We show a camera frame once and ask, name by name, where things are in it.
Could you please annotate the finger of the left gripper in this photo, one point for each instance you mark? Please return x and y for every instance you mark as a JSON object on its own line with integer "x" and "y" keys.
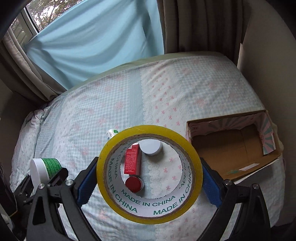
{"x": 24, "y": 192}

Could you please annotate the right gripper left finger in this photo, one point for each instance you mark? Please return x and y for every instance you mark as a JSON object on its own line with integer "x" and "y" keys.
{"x": 44, "y": 222}

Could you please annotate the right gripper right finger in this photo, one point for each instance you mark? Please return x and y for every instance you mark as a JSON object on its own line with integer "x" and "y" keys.
{"x": 252, "y": 222}

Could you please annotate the yellow packing tape roll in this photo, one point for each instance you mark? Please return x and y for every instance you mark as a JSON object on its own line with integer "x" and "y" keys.
{"x": 139, "y": 209}

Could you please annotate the red lid round tin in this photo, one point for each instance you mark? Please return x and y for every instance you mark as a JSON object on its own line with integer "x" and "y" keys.
{"x": 134, "y": 184}

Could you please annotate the small white green bottle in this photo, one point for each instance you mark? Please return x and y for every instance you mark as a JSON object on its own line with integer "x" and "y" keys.
{"x": 111, "y": 133}

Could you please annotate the red rectangular box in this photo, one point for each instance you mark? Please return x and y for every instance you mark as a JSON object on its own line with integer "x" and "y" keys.
{"x": 133, "y": 158}

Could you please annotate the white lid jar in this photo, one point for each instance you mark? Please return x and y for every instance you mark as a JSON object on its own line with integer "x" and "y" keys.
{"x": 150, "y": 147}

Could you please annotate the checkered floral bed cover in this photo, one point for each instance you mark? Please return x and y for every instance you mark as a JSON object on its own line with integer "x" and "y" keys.
{"x": 165, "y": 92}

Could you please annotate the open cardboard box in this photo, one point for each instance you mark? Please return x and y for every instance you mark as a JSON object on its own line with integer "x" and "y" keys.
{"x": 236, "y": 145}

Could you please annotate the light blue curtain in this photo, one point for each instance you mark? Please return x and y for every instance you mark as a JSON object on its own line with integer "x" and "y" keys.
{"x": 95, "y": 36}

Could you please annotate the window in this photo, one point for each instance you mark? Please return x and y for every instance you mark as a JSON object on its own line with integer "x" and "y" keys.
{"x": 36, "y": 16}

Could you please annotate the brown curtain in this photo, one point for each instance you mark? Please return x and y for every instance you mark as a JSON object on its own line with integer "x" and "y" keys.
{"x": 204, "y": 25}

